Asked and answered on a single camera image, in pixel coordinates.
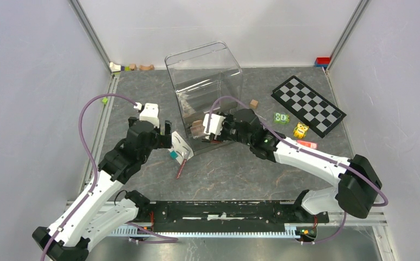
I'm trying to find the eyebrow stencil card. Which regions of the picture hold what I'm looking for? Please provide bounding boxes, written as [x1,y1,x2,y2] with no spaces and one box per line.
[169,131,194,164]

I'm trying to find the red lip gloss tube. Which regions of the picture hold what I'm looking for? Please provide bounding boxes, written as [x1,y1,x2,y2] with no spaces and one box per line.
[176,159,187,179]

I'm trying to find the clear acrylic drawer organizer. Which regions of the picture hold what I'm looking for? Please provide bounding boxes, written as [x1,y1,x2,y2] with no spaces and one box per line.
[165,41,243,154]

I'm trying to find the brown eyeshadow palette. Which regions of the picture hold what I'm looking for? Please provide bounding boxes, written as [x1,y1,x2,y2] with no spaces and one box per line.
[190,120,205,139]

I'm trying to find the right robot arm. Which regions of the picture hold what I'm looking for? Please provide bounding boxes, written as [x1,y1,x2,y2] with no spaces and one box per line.
[206,109,387,222]

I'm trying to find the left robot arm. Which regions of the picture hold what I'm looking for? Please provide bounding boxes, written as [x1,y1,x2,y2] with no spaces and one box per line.
[32,117,172,260]

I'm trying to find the teal cube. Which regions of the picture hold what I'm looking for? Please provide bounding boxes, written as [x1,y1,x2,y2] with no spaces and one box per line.
[170,151,178,159]

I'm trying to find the wooden cube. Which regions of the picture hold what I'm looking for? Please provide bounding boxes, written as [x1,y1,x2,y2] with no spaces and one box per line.
[249,100,259,110]

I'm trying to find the green owl card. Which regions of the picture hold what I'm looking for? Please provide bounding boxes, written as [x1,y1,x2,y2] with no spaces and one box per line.
[273,113,290,124]

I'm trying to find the yellow owl card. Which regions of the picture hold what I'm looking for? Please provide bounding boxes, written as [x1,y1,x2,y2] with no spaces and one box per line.
[293,122,309,139]

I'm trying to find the pink spray bottle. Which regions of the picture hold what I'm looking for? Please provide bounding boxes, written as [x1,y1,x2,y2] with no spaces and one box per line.
[297,140,317,149]

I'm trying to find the small wooden toy blocks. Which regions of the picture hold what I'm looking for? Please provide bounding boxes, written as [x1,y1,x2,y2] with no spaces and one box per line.
[109,62,155,73]

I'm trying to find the black white checkerboard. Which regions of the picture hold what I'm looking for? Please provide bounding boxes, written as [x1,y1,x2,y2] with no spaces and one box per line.
[271,76,347,138]

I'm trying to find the red blue blocks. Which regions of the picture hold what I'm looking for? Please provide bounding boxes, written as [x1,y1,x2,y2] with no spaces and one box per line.
[314,57,331,67]

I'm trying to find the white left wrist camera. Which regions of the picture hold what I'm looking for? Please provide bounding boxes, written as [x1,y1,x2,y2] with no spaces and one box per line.
[134,103,160,128]

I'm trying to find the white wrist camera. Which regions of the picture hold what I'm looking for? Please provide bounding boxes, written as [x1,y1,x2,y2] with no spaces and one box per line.
[203,113,225,136]
[134,103,160,128]

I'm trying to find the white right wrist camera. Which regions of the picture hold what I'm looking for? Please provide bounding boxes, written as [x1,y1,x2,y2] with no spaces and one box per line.
[203,113,225,136]

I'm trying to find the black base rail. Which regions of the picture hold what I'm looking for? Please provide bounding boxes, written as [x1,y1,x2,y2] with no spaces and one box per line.
[134,200,329,233]

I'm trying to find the aluminium frame rail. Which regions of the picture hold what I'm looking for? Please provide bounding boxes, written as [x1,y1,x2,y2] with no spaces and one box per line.
[68,0,112,73]

